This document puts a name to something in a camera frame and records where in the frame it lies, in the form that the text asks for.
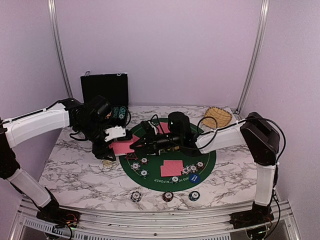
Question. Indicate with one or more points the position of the teal chip stack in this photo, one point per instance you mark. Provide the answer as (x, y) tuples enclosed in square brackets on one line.
[(194, 196)]

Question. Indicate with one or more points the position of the red chips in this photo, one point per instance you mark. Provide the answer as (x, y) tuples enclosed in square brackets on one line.
[(200, 165), (144, 161)]

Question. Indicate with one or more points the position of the red card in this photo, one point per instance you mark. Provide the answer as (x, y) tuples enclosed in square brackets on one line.
[(162, 128), (178, 163)]

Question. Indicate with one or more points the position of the green chips row in case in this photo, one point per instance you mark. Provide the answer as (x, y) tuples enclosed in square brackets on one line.
[(115, 112)]

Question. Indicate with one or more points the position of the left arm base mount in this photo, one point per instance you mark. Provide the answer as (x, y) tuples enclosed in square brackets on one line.
[(61, 218)]

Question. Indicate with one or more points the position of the teal chips row in case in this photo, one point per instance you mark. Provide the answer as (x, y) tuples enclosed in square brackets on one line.
[(122, 112)]

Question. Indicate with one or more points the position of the blue small blind button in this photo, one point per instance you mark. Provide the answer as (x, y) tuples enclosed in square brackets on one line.
[(194, 178)]

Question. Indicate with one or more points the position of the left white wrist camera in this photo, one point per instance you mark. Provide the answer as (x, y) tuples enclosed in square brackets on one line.
[(114, 133)]

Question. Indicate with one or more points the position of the right aluminium frame post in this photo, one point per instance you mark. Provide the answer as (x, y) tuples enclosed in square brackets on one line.
[(258, 43)]

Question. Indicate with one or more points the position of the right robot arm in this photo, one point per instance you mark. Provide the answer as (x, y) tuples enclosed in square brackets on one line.
[(258, 133)]

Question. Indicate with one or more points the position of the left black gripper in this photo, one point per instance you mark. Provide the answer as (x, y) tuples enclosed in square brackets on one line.
[(101, 151)]

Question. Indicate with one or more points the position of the black poker chip case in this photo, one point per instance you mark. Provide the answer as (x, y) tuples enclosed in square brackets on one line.
[(113, 87)]

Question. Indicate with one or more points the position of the red playing card deck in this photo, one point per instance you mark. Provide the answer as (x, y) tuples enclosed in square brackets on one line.
[(121, 147)]

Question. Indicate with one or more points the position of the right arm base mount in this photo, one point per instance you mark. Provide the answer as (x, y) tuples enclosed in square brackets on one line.
[(249, 218)]

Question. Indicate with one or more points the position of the woven bamboo tray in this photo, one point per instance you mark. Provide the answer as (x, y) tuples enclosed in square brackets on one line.
[(216, 117)]

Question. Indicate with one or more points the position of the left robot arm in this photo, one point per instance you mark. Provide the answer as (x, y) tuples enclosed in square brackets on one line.
[(26, 142)]

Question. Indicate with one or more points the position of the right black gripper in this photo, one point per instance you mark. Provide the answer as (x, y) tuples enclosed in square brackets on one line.
[(151, 143)]

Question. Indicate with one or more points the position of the round green poker mat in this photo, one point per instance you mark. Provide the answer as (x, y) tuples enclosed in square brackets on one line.
[(154, 181)]

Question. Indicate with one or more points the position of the black triangular dealer button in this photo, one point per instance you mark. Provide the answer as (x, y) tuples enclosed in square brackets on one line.
[(131, 156)]

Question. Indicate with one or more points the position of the white chips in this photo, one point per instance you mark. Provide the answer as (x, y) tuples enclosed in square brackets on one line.
[(189, 169), (135, 166)]

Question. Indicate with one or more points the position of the red black chip stack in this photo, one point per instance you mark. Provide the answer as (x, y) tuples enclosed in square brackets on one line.
[(167, 196)]

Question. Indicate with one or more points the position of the blue gold card box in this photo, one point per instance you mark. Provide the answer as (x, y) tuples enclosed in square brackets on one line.
[(108, 163)]

